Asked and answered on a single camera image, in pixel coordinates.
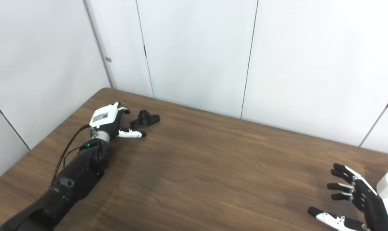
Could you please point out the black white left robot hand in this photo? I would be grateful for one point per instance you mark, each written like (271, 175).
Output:
(104, 117)

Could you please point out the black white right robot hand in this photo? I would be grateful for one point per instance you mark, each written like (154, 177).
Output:
(370, 205)

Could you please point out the black flanged holder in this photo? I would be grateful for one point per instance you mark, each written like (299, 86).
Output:
(149, 120)

